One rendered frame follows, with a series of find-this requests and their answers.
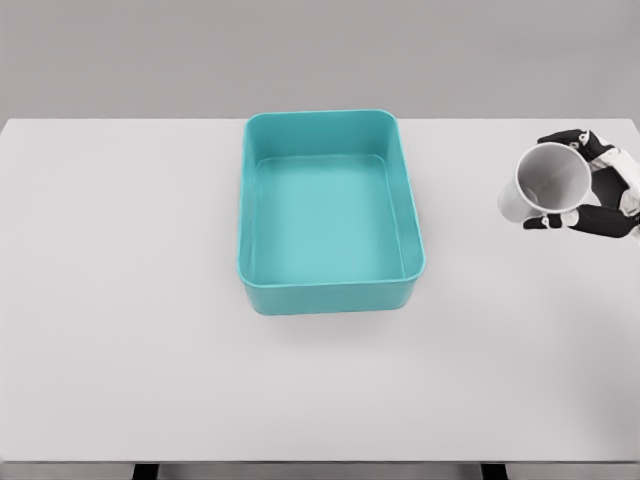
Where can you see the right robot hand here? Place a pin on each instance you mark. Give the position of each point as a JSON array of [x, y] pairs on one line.
[[611, 190]]

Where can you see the white paper cup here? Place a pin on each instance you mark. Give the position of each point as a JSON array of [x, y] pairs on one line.
[[550, 181]]

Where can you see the teal plastic basket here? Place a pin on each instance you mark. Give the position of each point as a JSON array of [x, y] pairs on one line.
[[327, 212]]

